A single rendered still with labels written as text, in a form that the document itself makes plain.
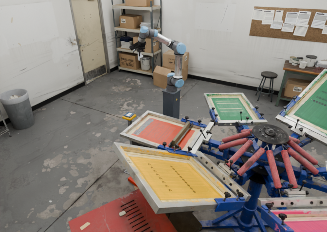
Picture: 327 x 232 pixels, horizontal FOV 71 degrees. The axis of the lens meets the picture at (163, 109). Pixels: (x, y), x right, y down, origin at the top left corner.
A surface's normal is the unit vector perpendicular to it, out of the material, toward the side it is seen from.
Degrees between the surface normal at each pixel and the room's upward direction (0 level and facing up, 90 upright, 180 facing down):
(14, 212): 0
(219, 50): 90
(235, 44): 90
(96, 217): 0
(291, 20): 87
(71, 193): 0
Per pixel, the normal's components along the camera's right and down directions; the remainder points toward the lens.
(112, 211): 0.00, -0.86
